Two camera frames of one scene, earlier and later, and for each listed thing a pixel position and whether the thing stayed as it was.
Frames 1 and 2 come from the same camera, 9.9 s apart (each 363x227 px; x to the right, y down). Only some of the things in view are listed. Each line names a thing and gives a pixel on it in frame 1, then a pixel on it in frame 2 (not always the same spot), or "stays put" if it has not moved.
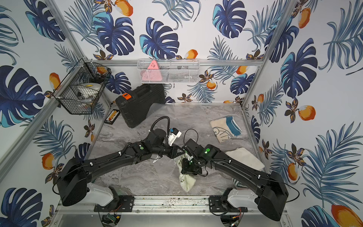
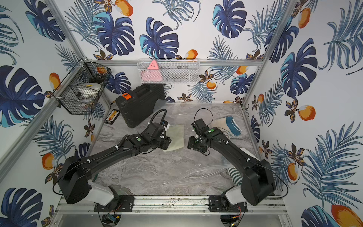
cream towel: x=186 y=181 to x=176 y=134
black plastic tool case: x=135 y=106 stays put
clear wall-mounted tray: x=168 y=71 stays put
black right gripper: x=185 y=170 to x=191 y=144
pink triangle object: x=152 y=74 stays put
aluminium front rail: x=161 y=204 stays put
